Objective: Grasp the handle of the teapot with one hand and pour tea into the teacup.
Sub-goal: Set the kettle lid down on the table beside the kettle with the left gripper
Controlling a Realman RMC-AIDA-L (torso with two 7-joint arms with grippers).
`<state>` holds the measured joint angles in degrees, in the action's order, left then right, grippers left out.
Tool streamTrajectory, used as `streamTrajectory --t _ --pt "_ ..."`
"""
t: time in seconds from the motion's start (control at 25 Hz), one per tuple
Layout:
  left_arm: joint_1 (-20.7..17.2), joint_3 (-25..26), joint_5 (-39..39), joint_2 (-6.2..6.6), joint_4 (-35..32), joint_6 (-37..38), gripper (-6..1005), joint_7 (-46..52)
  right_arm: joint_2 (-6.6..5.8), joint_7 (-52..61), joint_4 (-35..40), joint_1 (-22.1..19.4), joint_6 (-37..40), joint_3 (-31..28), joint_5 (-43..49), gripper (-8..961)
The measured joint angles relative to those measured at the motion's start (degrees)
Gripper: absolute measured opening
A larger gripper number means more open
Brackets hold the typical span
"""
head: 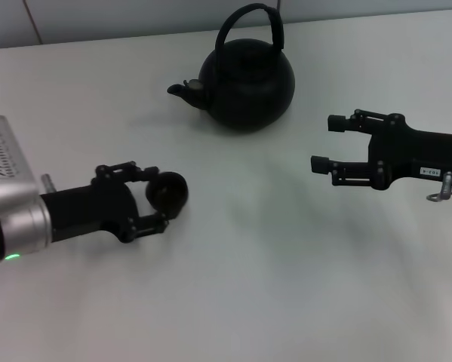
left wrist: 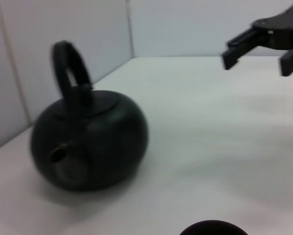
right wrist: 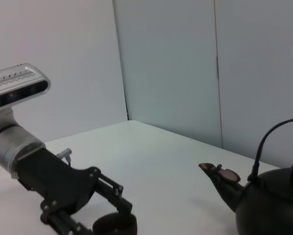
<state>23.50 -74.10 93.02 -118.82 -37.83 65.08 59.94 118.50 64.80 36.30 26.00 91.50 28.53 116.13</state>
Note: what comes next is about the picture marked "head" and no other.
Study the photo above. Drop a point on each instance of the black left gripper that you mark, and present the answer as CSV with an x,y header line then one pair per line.
x,y
93,211

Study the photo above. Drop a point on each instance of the small silver connector plug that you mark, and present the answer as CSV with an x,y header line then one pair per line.
x,y
48,183

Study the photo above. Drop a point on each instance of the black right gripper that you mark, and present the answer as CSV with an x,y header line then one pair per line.
x,y
418,154

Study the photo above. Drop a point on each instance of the silver ribbed wrist camera box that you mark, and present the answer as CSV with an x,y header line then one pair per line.
x,y
7,151

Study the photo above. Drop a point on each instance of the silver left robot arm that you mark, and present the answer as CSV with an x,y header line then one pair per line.
x,y
22,230

